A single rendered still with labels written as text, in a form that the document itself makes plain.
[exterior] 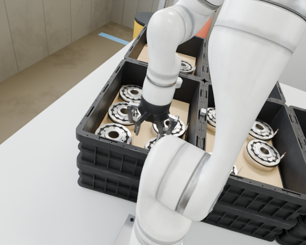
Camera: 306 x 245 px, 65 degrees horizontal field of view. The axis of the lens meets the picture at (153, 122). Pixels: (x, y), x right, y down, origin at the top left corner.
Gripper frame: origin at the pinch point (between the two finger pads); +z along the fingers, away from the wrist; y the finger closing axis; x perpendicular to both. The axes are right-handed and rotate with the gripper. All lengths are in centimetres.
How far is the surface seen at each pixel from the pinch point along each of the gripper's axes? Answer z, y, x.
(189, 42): 2, 1, 66
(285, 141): 0.4, 40.9, 15.8
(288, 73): 57, 93, 181
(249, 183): -6.1, 26.3, -9.9
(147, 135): 4.6, -0.5, 3.3
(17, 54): 77, -141, 107
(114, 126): 1.4, -9.9, -0.2
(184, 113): 5.7, 8.5, 19.5
